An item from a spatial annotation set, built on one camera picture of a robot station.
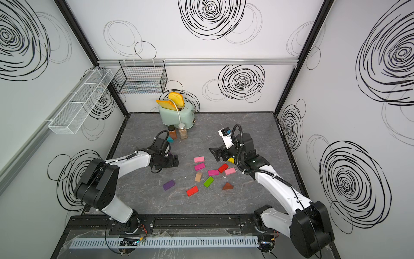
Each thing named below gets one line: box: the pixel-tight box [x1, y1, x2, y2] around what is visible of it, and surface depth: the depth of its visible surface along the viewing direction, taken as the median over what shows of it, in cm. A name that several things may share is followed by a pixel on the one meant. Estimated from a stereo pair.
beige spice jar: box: [177, 122, 189, 140], surface depth 102 cm
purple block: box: [162, 179, 176, 191], surface depth 88 cm
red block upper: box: [217, 163, 230, 174], surface depth 94 cm
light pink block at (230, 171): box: [224, 167, 237, 176], surface depth 93 cm
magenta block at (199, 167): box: [194, 162, 206, 172], surface depth 95 cm
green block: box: [203, 175, 215, 188], surface depth 88 cm
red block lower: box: [186, 185, 199, 197], surface depth 86 cm
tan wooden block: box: [194, 171, 203, 183], surface depth 89 cm
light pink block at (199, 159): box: [193, 155, 205, 163], surface depth 97 cm
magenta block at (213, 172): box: [208, 169, 220, 176], surface depth 92 cm
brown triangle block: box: [223, 182, 234, 190], surface depth 86 cm
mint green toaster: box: [157, 101, 196, 129], surface depth 104 cm
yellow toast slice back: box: [167, 92, 185, 109], surface depth 103 cm
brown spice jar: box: [167, 124, 178, 140], surface depth 101 cm
